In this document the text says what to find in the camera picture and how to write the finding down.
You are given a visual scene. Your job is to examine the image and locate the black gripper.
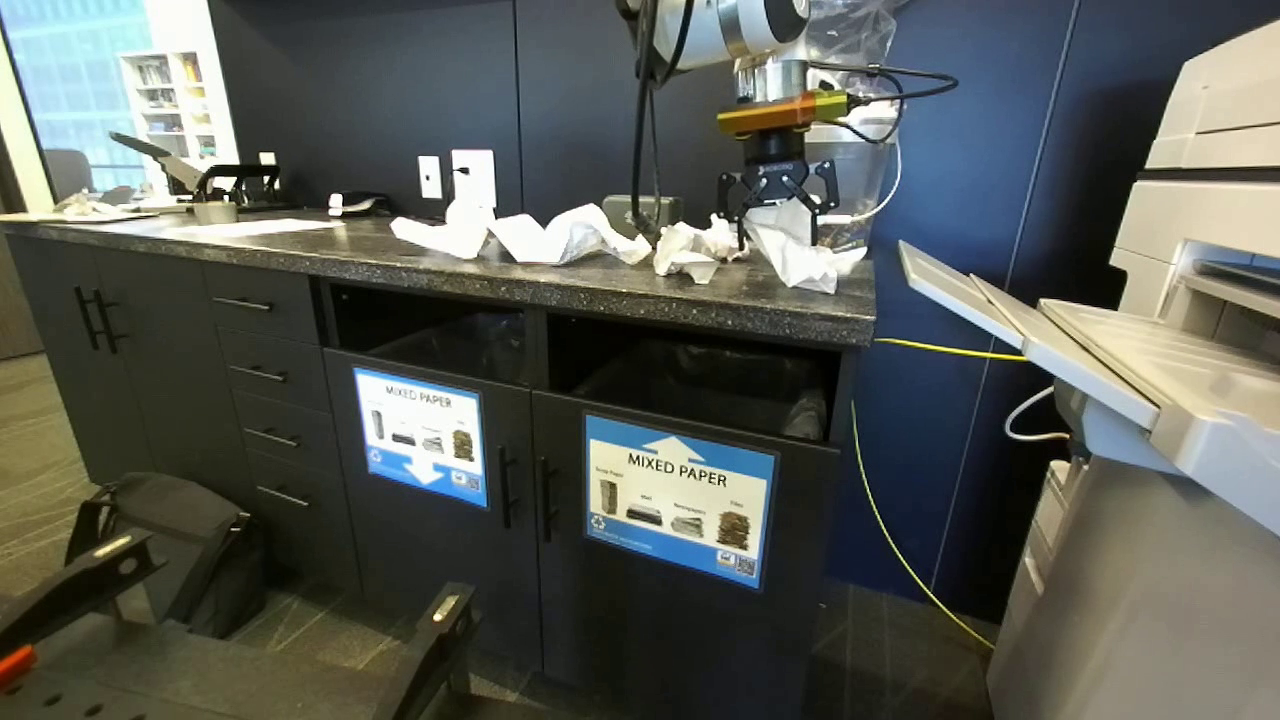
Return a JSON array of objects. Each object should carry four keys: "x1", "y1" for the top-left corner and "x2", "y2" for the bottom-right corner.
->
[{"x1": 714, "y1": 132, "x2": 841, "y2": 251}]

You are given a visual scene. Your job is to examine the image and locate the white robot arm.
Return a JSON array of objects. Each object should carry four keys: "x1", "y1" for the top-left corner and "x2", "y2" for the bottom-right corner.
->
[{"x1": 611, "y1": 0, "x2": 856, "y2": 239}]

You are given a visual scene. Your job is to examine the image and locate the small crumpled white paper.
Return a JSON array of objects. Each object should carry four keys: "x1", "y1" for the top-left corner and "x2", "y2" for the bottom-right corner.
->
[{"x1": 652, "y1": 219, "x2": 741, "y2": 285}]

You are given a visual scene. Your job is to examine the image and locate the black bin liner bag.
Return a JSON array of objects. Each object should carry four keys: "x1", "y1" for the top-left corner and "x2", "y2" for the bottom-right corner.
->
[{"x1": 578, "y1": 345, "x2": 826, "y2": 446}]

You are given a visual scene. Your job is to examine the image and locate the left bin cabinet door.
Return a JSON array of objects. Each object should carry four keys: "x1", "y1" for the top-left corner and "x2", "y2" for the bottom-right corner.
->
[{"x1": 322, "y1": 347, "x2": 539, "y2": 678}]

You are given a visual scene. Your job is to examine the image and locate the small dark grey box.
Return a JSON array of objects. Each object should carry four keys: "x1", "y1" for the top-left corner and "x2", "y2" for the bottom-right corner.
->
[{"x1": 598, "y1": 196, "x2": 674, "y2": 235}]

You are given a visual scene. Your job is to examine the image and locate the right mixed paper sign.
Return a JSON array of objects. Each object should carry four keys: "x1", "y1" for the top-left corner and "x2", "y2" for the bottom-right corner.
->
[{"x1": 582, "y1": 415, "x2": 778, "y2": 593}]

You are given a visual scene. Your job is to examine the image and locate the mixed paper sign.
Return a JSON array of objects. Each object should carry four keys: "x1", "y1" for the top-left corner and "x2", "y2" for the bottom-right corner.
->
[
  {"x1": 582, "y1": 415, "x2": 778, "y2": 593},
  {"x1": 352, "y1": 369, "x2": 487, "y2": 508}
]

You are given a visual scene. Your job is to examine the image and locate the left mixed paper sign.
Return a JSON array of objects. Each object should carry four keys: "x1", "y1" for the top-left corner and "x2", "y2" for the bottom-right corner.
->
[{"x1": 352, "y1": 369, "x2": 487, "y2": 508}]

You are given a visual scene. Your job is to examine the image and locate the large grey office printer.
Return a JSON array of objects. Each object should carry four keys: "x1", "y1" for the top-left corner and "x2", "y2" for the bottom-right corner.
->
[{"x1": 901, "y1": 20, "x2": 1280, "y2": 720}]

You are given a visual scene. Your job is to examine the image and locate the dark drawer cabinet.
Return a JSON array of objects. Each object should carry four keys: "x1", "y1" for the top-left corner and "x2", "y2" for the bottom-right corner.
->
[{"x1": 6, "y1": 230, "x2": 355, "y2": 593}]

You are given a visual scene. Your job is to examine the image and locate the yellow cable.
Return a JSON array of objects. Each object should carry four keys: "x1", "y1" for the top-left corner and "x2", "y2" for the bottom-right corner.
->
[{"x1": 843, "y1": 333, "x2": 1035, "y2": 661}]

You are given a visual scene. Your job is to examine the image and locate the white wall power outlet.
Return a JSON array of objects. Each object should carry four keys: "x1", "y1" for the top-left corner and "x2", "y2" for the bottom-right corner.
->
[{"x1": 452, "y1": 148, "x2": 495, "y2": 210}]

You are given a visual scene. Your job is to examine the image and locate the white printer cable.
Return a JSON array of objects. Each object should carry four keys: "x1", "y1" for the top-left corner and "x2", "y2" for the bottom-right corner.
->
[{"x1": 1000, "y1": 379, "x2": 1077, "y2": 450}]

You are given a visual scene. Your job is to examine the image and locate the white wall switch plate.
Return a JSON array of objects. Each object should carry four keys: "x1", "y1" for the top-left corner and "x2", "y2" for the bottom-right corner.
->
[{"x1": 416, "y1": 157, "x2": 445, "y2": 199}]

